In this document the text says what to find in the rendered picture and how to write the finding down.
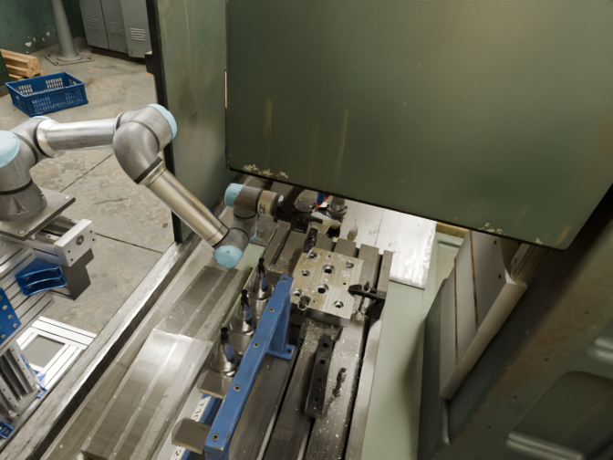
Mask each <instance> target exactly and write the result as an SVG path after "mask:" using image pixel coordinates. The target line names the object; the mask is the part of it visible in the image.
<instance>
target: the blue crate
mask: <svg viewBox="0 0 613 460"><path fill-rule="evenodd" d="M60 78H61V80H62V81H60ZM51 79H52V82H53V83H51ZM56 79H59V81H58V80H57V82H56ZM53 80H54V81H55V82H54V81H53ZM46 81H47V83H46ZM48 81H50V83H48ZM73 81H74V82H76V83H77V85H75V84H74V82H73ZM59 82H60V86H59V84H58V83H59ZM61 82H62V84H63V85H61ZM71 82H72V83H71ZM55 83H56V86H55V85H54V84H55ZM70 83H71V84H70ZM29 84H30V86H31V88H30V87H29ZM52 84H53V86H54V87H52ZM57 84H58V86H57ZM5 85H6V88H7V89H8V90H9V93H10V96H11V99H12V104H13V105H15V106H16V107H17V108H19V109H20V110H22V111H23V112H24V113H25V114H26V115H28V116H29V117H31V118H34V117H36V116H41V115H45V114H48V113H52V112H56V111H60V110H66V109H69V108H73V107H76V106H80V105H84V104H88V99H87V95H86V91H85V86H84V85H85V83H84V82H83V81H81V80H79V79H77V78H75V77H73V76H72V75H70V74H68V73H67V72H66V71H63V72H58V73H54V74H49V75H45V76H40V77H35V78H27V79H22V80H18V81H13V82H8V83H6V84H5ZM24 85H28V87H27V86H26V89H25V87H24ZM47 85H48V86H49V85H51V88H50V86H49V88H47ZM21 86H23V88H24V89H22V87H21ZM62 86H63V88H62ZM16 87H18V90H17V89H14V88H16ZM19 87H20V88H21V89H19ZM57 87H59V89H58V88H57ZM60 87H61V88H60ZM56 88H57V89H56ZM31 89H32V92H31ZM46 89H47V91H46ZM49 89H50V91H48V90H49ZM51 89H52V90H51ZM20 90H22V93H23V94H21V92H20ZM23 90H24V91H25V93H24V92H23ZM26 90H27V93H26ZM28 90H30V92H28ZM41 90H43V92H41ZM18 91H19V92H18ZM39 91H40V93H39ZM44 91H45V92H44ZM34 92H35V93H36V92H38V93H36V94H35V93H34ZM77 92H78V93H77ZM29 93H30V94H31V95H29ZM32 93H33V94H32ZM25 94H26V95H25ZM27 94H28V96H27ZM80 94H81V95H80Z"/></svg>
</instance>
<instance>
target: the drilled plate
mask: <svg viewBox="0 0 613 460"><path fill-rule="evenodd" d="M312 251H313V252H314V253H313V252H312ZM312 251H310V253H308V254H307V253H305V252H304V251H302V253H301V255H300V258H299V259H298V261H297V264H296V268H295V270H294V272H293V275H292V277H294V278H295V280H294V287H293V294H294V295H293V294H292V300H291V308H290V312H294V313H295V311H296V307H297V304H298V302H299V299H300V298H301V297H300V298H298V297H299V296H301V295H303V294H304V295H311V293H312V295H311V296H309V297H310V298H311V297H312V299H313V300H312V299H310V300H311V301H310V303H309V306H308V309H307V312H306V316H307V317H310V318H313V319H318V320H322V321H325V322H328V323H331V324H335V325H338V326H341V327H344V328H348V323H349V319H350V315H351V311H352V308H353V303H354V299H355V296H356V295H355V294H352V293H350V292H349V291H347V290H346V289H347V288H348V286H351V285H357V284H358V281H359V277H360V273H361V269H362V266H363V262H364V260H361V259H357V258H355V257H351V256H344V255H341V254H338V253H334V252H330V251H327V250H324V249H320V248H316V247H312ZM316 253H317V254H316ZM321 253H322V254H323V255H321ZM328 254H329V255H328ZM307 256H310V257H307ZM317 256H319V258H317ZM326 256H329V257H326ZM333 257H334V258H333ZM313 258H314V259H313ZM315 258H316V259H315ZM311 259H312V260H313V261H312V260H311ZM340 260H341V261H340ZM314 261H317V262H314ZM347 261H348V262H347ZM349 261H350V262H351V261H352V262H351V263H350V262H349ZM345 262H346V263H345ZM353 262H354V263H353ZM304 263H305V264H304ZM327 263H328V264H327ZM352 263H353V264H352ZM310 264H311V265H312V266H310ZM322 264H323V265H322ZM324 264H325V265H324ZM334 264H335V265H334ZM354 264H355V265H354ZM343 265H344V266H343ZM351 267H352V268H351ZM313 268H314V269H313ZM320 268H322V271H321V269H320ZM303 269H304V270H303ZM309 269H310V271H308V270H309ZM336 269H337V270H336ZM310 272H311V273H310ZM322 272H323V273H322ZM334 272H335V274H332V275H330V274H331V273H334ZM336 272H337V273H336ZM324 273H325V274H324ZM300 274H301V276H300ZM310 274H311V276H310ZM351 274H352V275H351ZM312 281H313V282H312ZM340 282H341V283H340ZM315 284H316V285H315ZM315 286H316V287H315ZM300 288H302V290H301V289H300ZM313 289H314V290H313ZM303 291H304V292H305V293H303ZM346 291H347V292H346ZM317 292H318V293H317ZM302 293H303V294H302ZM319 293H321V294H319ZM324 293H325V294H324ZM326 293H327V294H326ZM304 295H303V296H304ZM303 296H302V297H303ZM314 296H316V298H315V299H314ZM323 296H324V297H323ZM315 300H316V302H317V303H316V302H315ZM340 300H341V301H340ZM312 301H313V302H312ZM333 302H334V303H335V304H333ZM334 305H335V306H334ZM337 307H338V308H337Z"/></svg>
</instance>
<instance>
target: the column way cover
mask: <svg viewBox="0 0 613 460"><path fill-rule="evenodd" d="M518 248H519V245H518V242H516V241H513V240H509V239H505V238H501V237H497V236H493V235H487V234H483V233H479V232H475V231H472V230H468V231H467V233H466V235H465V238H464V239H463V241H462V244H461V246H460V248H459V250H458V253H457V255H456V257H455V258H454V266H453V268H452V271H451V273H450V275H449V276H448V278H447V281H446V283H445V285H444V287H443V289H442V308H441V361H440V397H442V398H444V399H447V400H450V399H451V398H452V396H453V395H454V393H455V392H456V390H457V389H458V387H459V386H460V384H461V382H462V380H463V379H464V377H465V376H466V374H467V373H468V371H470V370H471V369H472V367H473V365H474V364H475V363H476V362H477V360H478V359H479V357H480V356H481V354H482V353H483V351H484V349H485V348H486V346H487V345H488V343H489V342H490V340H491V339H492V337H493V336H496V334H497V333H498V331H499V330H500V328H501V327H502V326H503V324H504V323H505V321H506V320H507V318H508V317H509V315H510V314H511V312H512V311H513V309H514V307H515V306H516V304H517V303H518V301H519V300H520V298H521V297H522V295H523V294H524V293H525V291H526V290H527V286H526V283H525V282H522V280H521V279H517V280H514V279H511V278H510V275H509V269H508V266H509V264H510V263H511V261H512V259H513V258H514V255H515V253H516V252H517V250H518Z"/></svg>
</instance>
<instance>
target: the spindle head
mask: <svg viewBox="0 0 613 460"><path fill-rule="evenodd" d="M225 44H226V56H225V58H226V125H227V166H229V167H230V168H229V171H233V172H237V173H243V174H247V175H251V176H254V177H258V178H262V179H266V180H269V181H273V182H278V183H284V184H288V185H292V186H295V187H299V188H303V189H307V190H310V191H314V192H318V193H324V194H328V195H332V196H336V197H339V198H343V199H347V200H350V201H354V202H358V203H362V204H368V205H372V206H376V207H379V208H383V209H387V210H391V211H395V212H399V213H403V214H409V215H413V216H417V217H420V218H424V219H428V220H432V221H435V222H439V223H443V224H447V225H453V226H457V227H460V228H464V229H468V230H472V231H475V232H479V233H483V234H487V235H493V236H497V237H501V238H505V239H509V240H513V241H516V242H520V243H524V244H528V245H531V246H538V247H542V248H545V249H549V250H553V251H556V252H560V253H564V252H565V249H567V248H568V247H569V246H570V244H571V243H572V241H573V240H574V239H575V237H576V236H577V234H578V232H579V231H580V229H581V228H582V227H583V225H584V224H585V222H586V221H587V219H588V218H589V217H590V216H591V214H592V213H593V211H594V210H595V208H596V207H597V205H598V204H599V202H600V201H601V199H602V198H603V196H604V195H605V194H606V192H607V191H608V189H609V187H610V186H611V184H613V0H225Z"/></svg>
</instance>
